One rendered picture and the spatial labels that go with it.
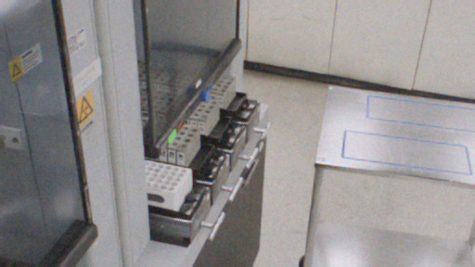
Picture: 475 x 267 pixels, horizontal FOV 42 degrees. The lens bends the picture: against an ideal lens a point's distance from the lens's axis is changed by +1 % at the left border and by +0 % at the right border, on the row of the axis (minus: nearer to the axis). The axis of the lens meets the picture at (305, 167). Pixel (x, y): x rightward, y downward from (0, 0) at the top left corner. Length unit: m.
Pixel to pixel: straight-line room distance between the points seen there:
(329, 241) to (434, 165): 0.65
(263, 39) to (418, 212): 1.52
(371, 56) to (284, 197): 1.21
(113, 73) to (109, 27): 0.09
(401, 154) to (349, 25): 2.01
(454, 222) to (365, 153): 1.26
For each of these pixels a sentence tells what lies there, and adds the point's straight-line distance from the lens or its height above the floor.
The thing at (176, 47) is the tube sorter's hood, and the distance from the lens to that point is 1.35.
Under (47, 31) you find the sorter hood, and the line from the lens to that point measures 0.91.
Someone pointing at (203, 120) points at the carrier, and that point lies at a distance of 1.62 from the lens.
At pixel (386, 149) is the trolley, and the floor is 0.82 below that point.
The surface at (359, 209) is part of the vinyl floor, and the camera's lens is 2.79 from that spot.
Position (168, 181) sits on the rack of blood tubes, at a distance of 1.42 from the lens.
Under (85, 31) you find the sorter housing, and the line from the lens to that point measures 1.02.
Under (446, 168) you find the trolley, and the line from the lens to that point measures 1.66.
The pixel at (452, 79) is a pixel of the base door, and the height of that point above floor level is 0.19.
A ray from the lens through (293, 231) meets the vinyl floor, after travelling 2.62.
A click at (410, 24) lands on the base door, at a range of 3.56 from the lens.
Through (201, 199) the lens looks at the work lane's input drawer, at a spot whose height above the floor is 0.80.
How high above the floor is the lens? 1.70
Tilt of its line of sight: 34 degrees down
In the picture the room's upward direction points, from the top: 6 degrees clockwise
